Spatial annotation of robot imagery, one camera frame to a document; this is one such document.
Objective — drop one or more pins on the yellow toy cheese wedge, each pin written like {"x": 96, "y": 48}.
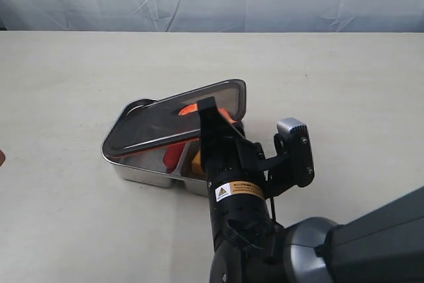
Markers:
{"x": 196, "y": 167}

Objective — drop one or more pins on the dark lid with orange seal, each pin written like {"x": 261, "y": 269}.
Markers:
{"x": 146, "y": 124}

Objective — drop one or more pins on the red toy sausage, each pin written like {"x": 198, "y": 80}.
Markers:
{"x": 172, "y": 155}

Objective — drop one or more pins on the steel two-compartment lunch box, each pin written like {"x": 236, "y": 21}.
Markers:
{"x": 147, "y": 168}

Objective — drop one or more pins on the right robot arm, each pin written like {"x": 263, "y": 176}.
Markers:
{"x": 385, "y": 245}

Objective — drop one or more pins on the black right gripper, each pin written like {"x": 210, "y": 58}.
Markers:
{"x": 236, "y": 191}

